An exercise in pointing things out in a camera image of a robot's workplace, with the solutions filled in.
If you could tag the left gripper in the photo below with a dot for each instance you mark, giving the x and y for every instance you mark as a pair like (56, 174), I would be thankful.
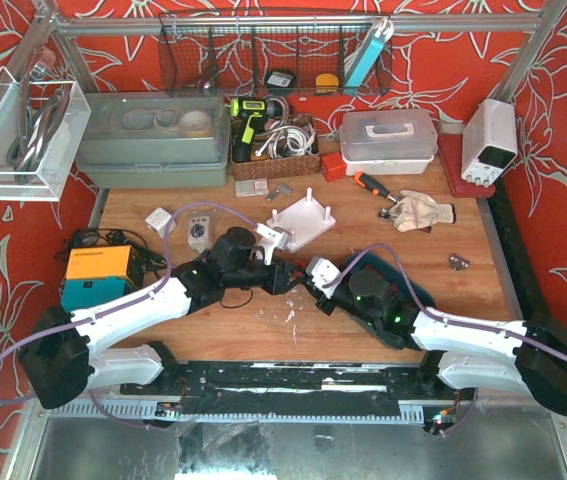
(273, 275)

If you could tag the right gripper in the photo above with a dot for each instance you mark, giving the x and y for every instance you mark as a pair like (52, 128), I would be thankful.
(327, 302)

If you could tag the grey timer controller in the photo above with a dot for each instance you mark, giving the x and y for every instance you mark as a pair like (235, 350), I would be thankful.
(199, 232)

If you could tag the beige work glove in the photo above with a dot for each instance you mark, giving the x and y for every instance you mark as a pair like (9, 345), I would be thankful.
(417, 210)

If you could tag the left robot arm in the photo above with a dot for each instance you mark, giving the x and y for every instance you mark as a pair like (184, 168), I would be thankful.
(68, 353)

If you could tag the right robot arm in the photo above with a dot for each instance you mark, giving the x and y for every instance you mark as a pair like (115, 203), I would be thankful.
(528, 356)

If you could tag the teal plastic tray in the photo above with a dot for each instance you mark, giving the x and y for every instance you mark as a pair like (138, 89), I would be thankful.
(393, 280)

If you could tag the white peg board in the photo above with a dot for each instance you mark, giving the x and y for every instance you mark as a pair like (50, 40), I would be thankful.
(304, 221)

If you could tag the small card packet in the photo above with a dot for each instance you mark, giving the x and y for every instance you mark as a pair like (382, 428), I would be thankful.
(250, 188)

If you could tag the white power adapter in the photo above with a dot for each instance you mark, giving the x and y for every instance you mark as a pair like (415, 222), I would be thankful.
(160, 222)

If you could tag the small metal hardware pile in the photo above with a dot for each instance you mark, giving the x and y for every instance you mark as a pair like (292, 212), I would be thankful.
(458, 263)

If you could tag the red small box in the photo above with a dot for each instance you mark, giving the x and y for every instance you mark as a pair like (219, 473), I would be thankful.
(333, 167)

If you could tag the orange teal device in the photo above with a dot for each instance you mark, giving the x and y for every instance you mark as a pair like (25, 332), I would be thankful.
(98, 275)

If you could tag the grey plastic toolbox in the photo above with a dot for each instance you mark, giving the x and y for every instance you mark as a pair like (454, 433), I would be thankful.
(151, 140)

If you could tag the black tape measure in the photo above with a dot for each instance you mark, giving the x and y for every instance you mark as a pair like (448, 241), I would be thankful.
(280, 82)

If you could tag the white power supply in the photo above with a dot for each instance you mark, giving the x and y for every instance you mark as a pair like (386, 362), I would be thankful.
(489, 143)

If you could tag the yellow tape measure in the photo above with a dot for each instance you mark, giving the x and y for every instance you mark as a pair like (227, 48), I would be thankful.
(326, 84)

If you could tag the clear acrylic bin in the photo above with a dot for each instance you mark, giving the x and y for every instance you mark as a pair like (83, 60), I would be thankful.
(41, 127)

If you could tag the blue white case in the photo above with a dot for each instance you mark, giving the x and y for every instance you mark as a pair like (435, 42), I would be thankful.
(358, 64)

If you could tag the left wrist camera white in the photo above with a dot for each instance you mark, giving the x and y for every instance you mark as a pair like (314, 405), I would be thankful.
(272, 239)

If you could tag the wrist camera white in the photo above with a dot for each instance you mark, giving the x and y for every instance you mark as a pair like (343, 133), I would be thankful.
(272, 239)
(322, 274)

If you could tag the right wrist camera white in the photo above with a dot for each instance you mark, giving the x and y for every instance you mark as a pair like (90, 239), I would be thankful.
(322, 274)

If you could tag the grey metal bracket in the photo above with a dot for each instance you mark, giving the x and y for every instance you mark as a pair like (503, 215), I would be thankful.
(280, 189)

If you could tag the orange handled screwdriver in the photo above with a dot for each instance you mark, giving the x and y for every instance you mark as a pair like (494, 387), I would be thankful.
(375, 187)

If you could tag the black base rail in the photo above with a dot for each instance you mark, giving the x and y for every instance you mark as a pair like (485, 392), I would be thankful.
(301, 390)

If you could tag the white handled storage box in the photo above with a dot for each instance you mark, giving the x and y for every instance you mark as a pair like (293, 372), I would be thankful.
(388, 142)

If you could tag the green cordless drill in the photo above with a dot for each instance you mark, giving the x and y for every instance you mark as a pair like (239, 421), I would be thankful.
(253, 114)

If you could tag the black wire basket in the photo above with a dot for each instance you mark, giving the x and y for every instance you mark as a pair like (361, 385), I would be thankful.
(231, 51)

